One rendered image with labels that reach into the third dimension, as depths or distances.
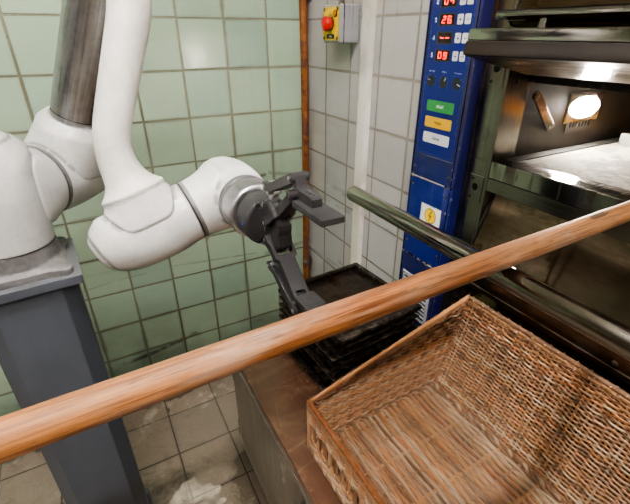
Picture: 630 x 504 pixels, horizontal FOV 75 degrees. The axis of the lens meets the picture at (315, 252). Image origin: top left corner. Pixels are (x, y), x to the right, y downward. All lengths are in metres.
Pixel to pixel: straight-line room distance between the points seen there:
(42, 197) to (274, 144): 0.96
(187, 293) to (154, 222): 1.15
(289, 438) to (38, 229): 0.71
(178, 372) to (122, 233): 0.37
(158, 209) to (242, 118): 0.99
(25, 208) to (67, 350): 0.32
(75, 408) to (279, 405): 0.84
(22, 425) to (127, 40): 0.53
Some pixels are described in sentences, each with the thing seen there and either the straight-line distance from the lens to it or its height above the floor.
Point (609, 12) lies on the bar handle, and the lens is 0.80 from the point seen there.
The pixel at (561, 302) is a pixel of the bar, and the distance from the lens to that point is 0.54.
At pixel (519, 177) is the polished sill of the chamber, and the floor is 1.16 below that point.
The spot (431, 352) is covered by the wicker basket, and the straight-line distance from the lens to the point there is 1.12.
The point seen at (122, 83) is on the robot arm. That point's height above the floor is 1.37.
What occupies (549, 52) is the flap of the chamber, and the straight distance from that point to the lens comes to 0.78.
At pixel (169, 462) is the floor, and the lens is 1.84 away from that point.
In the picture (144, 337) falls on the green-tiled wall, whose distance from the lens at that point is 1.88.
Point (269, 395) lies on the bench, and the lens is 1.17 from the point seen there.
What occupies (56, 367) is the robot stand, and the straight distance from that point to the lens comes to 1.09.
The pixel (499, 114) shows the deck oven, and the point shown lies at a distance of 1.02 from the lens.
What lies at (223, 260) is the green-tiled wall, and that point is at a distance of 1.78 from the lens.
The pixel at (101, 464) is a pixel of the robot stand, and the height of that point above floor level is 0.45.
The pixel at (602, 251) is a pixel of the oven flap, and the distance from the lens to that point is 0.96.
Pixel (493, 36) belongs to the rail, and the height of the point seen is 1.43.
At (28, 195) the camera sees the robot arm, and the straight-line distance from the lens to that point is 0.95.
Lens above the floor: 1.43
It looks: 28 degrees down
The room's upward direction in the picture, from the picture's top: straight up
